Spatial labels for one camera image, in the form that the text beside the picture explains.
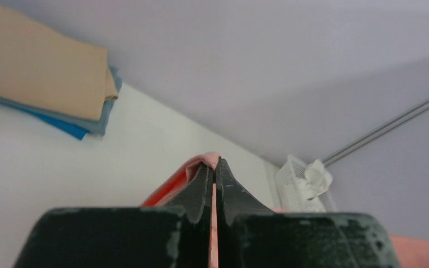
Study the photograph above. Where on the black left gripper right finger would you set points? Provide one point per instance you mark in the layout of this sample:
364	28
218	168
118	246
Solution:
252	235

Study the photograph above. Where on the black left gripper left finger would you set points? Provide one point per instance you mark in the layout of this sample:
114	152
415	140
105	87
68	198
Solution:
176	234

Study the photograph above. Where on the salmon pink t shirt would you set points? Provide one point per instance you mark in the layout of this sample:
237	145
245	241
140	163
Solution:
411	252

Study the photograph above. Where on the white plastic basket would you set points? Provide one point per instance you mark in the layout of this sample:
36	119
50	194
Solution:
290	181

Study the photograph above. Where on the crumpled white t shirt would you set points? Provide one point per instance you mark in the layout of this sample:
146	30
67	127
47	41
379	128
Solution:
318	179

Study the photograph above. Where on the folded grey blue t shirt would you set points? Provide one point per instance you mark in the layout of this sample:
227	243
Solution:
95	127

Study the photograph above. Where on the folded bright blue t shirt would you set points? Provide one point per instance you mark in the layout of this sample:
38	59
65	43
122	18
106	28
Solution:
70	129

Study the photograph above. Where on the folded beige t shirt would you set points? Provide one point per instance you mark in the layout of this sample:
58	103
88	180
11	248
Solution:
45	69

